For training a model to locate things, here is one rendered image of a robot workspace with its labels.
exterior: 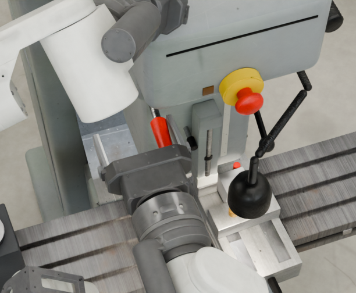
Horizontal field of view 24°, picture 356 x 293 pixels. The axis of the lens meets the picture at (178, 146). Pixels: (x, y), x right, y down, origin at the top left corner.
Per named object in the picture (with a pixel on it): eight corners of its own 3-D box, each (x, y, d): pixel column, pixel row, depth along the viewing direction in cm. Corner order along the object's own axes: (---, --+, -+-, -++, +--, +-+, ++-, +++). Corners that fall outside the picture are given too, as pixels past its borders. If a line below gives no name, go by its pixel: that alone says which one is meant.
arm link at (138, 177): (189, 132, 113) (220, 206, 107) (188, 170, 121) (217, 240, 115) (98, 157, 111) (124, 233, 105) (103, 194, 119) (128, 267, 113)
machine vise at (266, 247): (299, 275, 189) (305, 254, 180) (237, 299, 186) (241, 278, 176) (235, 153, 207) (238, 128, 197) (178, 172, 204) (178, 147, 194)
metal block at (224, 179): (250, 198, 190) (252, 185, 185) (225, 207, 189) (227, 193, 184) (241, 179, 192) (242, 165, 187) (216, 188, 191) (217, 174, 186)
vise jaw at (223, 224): (279, 217, 189) (281, 208, 186) (217, 239, 186) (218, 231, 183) (267, 195, 192) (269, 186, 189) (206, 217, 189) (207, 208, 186)
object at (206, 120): (217, 182, 156) (222, 115, 139) (197, 188, 156) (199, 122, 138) (210, 164, 158) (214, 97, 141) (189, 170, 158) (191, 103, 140)
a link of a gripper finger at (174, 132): (166, 125, 121) (179, 160, 118) (165, 112, 119) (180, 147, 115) (176, 122, 122) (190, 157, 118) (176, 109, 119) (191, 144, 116)
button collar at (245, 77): (262, 100, 118) (266, 73, 113) (222, 111, 117) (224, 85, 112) (257, 89, 119) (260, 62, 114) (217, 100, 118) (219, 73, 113)
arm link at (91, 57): (99, 93, 95) (63, 134, 85) (55, 6, 92) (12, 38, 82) (188, 59, 91) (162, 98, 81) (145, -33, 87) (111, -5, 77)
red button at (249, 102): (264, 114, 116) (267, 96, 112) (237, 122, 115) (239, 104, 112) (255, 96, 117) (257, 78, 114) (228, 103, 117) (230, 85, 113)
